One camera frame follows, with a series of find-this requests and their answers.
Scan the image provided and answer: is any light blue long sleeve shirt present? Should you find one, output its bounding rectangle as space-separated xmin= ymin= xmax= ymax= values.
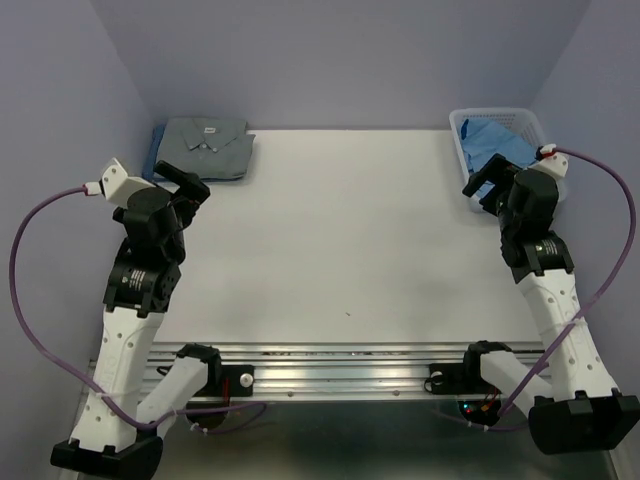
xmin=463 ymin=120 xmax=535 ymax=169

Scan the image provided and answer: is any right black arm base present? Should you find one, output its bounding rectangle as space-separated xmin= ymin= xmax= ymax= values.
xmin=424 ymin=363 xmax=494 ymax=395

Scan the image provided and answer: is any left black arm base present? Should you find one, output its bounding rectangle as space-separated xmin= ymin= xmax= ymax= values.
xmin=195 ymin=364 xmax=255 ymax=400

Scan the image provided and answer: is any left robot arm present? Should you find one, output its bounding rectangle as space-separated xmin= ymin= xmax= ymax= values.
xmin=51 ymin=160 xmax=223 ymax=479

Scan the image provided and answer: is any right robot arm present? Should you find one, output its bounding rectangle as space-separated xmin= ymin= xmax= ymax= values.
xmin=460 ymin=150 xmax=639 ymax=455

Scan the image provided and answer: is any folded dark blue shirt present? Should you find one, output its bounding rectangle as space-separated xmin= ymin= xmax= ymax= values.
xmin=141 ymin=124 xmax=166 ymax=181

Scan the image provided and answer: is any folded grey shirt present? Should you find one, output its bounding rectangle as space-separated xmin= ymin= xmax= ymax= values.
xmin=156 ymin=117 xmax=255 ymax=182

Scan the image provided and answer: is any white plastic basket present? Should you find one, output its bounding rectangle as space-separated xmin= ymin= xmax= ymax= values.
xmin=449 ymin=107 xmax=568 ymax=203

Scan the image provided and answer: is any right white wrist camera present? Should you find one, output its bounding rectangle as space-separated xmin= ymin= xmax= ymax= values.
xmin=532 ymin=144 xmax=569 ymax=180

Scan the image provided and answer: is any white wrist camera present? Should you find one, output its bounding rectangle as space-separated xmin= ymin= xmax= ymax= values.
xmin=83 ymin=157 xmax=154 ymax=209
xmin=532 ymin=144 xmax=569 ymax=180

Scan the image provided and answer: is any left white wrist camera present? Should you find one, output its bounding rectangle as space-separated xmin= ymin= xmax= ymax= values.
xmin=83 ymin=157 xmax=154 ymax=209

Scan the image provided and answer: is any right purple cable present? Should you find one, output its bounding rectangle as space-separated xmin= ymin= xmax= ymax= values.
xmin=429 ymin=144 xmax=638 ymax=434

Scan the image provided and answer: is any aluminium mounting rail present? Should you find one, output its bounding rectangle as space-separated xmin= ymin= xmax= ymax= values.
xmin=84 ymin=341 xmax=556 ymax=402

